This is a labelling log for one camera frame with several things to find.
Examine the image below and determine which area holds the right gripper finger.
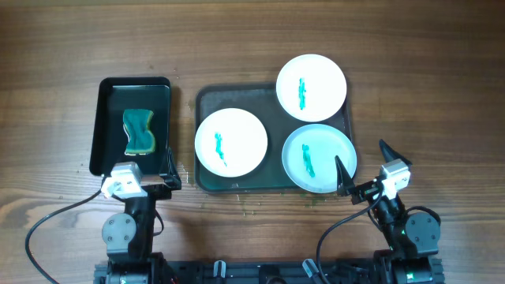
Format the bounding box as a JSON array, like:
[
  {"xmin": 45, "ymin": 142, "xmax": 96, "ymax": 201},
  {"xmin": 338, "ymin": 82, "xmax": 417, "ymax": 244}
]
[
  {"xmin": 335, "ymin": 155, "xmax": 354, "ymax": 196},
  {"xmin": 379, "ymin": 140, "xmax": 413, "ymax": 166}
]

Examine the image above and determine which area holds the green yellow sponge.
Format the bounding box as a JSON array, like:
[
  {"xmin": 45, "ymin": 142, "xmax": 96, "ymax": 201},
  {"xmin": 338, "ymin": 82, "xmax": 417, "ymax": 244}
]
[{"xmin": 122, "ymin": 109, "xmax": 155, "ymax": 155}]

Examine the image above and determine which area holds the white plate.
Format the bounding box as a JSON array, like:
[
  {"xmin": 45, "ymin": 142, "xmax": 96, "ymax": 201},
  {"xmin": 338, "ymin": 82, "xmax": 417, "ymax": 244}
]
[
  {"xmin": 282, "ymin": 124, "xmax": 357, "ymax": 193},
  {"xmin": 275, "ymin": 54, "xmax": 347, "ymax": 122},
  {"xmin": 194, "ymin": 108, "xmax": 268, "ymax": 178}
]

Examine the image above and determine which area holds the white plate top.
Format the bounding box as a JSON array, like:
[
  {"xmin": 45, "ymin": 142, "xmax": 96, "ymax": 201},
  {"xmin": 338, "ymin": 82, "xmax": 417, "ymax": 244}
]
[{"xmin": 275, "ymin": 54, "xmax": 347, "ymax": 122}]

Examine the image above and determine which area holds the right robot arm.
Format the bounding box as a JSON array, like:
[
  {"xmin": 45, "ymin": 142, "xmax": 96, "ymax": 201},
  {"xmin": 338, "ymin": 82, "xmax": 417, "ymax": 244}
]
[{"xmin": 329, "ymin": 140, "xmax": 444, "ymax": 283}]

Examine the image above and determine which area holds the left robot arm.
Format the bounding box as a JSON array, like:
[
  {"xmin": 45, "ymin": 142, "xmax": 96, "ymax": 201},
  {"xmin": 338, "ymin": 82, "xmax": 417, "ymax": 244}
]
[{"xmin": 94, "ymin": 148, "xmax": 181, "ymax": 284}]

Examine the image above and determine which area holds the dark grey serving tray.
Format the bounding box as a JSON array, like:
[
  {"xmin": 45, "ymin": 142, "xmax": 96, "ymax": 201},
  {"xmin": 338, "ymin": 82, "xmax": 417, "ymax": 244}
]
[{"xmin": 193, "ymin": 81, "xmax": 355, "ymax": 194}]

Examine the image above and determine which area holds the black rectangular water tub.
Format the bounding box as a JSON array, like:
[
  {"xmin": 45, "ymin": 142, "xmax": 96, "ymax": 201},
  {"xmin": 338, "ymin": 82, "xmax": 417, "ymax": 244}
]
[{"xmin": 89, "ymin": 77, "xmax": 171, "ymax": 176}]

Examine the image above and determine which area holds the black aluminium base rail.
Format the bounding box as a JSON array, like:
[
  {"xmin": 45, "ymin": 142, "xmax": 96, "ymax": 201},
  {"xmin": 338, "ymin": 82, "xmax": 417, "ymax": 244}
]
[{"xmin": 93, "ymin": 258, "xmax": 445, "ymax": 284}]

